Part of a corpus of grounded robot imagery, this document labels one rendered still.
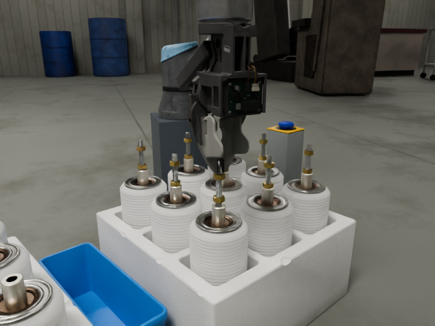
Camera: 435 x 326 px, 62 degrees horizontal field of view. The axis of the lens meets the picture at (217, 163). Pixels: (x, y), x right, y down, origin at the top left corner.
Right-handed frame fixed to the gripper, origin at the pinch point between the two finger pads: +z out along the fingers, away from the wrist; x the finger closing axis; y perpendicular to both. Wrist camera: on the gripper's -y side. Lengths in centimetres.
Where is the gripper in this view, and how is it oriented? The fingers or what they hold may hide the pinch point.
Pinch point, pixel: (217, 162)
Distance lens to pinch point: 56.4
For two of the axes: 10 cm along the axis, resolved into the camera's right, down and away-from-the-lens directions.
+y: 4.8, 2.7, -8.4
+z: 0.0, 9.5, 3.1
